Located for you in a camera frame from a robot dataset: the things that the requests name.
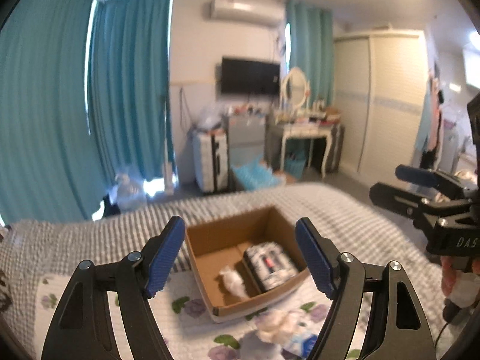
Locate teal curtain right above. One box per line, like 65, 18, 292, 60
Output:
286, 0, 335, 105

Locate teal curtain left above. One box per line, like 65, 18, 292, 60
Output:
1, 0, 105, 224

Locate white air conditioner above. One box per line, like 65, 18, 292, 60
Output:
210, 0, 285, 28

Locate white dressing table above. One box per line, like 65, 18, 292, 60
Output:
268, 118, 337, 178

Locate cream sliding wardrobe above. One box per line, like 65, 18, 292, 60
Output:
333, 30, 428, 187

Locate black wall television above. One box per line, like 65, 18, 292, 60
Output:
220, 57, 281, 96

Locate white suitcase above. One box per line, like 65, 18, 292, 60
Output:
193, 129, 229, 194

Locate cream lace cloth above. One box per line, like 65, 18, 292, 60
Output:
256, 309, 305, 345

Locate white oval vanity mirror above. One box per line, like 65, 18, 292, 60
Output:
281, 67, 310, 111

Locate grey mini fridge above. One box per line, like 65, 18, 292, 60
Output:
224, 115, 266, 167

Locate white socks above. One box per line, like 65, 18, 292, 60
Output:
219, 266, 248, 300

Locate grey checked bed sheet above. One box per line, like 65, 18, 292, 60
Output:
1, 183, 444, 359

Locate clear water jug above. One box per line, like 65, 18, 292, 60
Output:
115, 173, 147, 212

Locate teal curtain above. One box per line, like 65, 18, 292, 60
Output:
286, 0, 335, 105
1, 0, 105, 224
88, 0, 175, 185

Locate teal basket under table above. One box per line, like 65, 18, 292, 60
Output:
284, 153, 306, 179

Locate brown cardboard box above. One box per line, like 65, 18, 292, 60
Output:
185, 206, 309, 323

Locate floral quilted white blanket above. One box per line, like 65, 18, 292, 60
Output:
33, 271, 365, 359

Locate hanging clothes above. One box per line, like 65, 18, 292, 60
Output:
415, 63, 444, 170

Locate blue plastic bag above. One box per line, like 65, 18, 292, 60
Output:
231, 156, 287, 191

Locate teal curtain middle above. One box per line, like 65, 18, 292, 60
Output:
88, 0, 175, 185

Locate floral patterned pouch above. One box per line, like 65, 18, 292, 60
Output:
242, 241, 299, 293

